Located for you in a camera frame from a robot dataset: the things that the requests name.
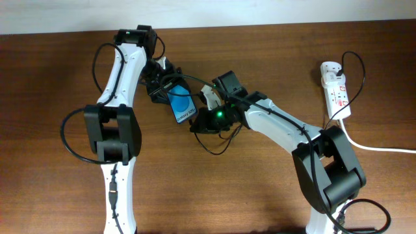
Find blue Galaxy smartphone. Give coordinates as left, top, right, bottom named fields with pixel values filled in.
left=168, top=85, right=198, bottom=124

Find black charger cable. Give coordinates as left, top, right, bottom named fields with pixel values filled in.
left=187, top=51, right=367, bottom=156

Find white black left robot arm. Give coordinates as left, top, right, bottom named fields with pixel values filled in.
left=84, top=25, right=176, bottom=233

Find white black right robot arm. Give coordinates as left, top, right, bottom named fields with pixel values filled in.
left=190, top=92, right=367, bottom=233

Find white USB charger adapter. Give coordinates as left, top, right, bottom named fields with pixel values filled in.
left=320, top=61, right=346, bottom=88

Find white power strip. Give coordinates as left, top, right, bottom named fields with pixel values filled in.
left=320, top=61, right=352, bottom=120

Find white power strip cord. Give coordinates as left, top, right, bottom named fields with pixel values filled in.
left=337, top=118, right=416, bottom=154

